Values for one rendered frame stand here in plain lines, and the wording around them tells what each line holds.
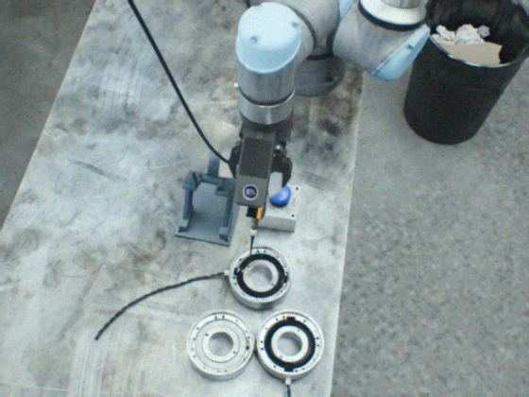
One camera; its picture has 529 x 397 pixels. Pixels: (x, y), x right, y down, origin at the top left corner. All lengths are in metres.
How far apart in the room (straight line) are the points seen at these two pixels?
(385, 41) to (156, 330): 0.62
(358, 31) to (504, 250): 1.18
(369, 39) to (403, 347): 1.06
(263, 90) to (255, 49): 0.07
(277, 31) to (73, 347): 0.61
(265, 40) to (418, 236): 1.45
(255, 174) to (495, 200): 1.46
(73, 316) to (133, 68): 0.54
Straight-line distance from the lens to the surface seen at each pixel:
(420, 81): 2.21
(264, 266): 1.14
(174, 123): 1.33
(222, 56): 1.44
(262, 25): 0.81
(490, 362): 2.06
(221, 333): 1.10
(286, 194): 1.15
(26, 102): 2.50
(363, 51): 1.22
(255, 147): 0.94
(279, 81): 0.84
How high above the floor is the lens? 1.85
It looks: 59 degrees down
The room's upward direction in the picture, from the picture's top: 3 degrees clockwise
